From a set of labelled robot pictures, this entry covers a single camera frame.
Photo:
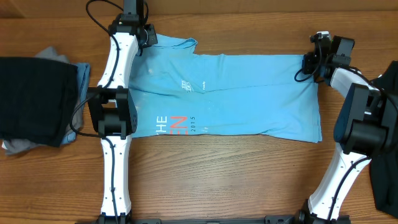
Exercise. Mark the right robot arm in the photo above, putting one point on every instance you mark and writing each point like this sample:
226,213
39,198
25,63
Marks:
366,126

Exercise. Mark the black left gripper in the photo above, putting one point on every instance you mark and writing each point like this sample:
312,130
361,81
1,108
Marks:
153,38

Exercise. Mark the light blue printed t-shirt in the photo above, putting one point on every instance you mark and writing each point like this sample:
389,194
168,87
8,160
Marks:
179,92

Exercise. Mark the folded grey garment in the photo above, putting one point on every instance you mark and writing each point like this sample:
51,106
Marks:
43,130

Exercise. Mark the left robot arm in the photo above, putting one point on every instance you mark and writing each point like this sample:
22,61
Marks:
112,109

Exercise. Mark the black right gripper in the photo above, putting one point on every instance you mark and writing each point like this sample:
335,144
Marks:
310,64

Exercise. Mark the black t-shirt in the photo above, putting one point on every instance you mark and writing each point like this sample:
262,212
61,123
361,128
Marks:
383,171

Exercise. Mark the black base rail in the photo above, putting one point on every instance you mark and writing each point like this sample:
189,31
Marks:
269,219

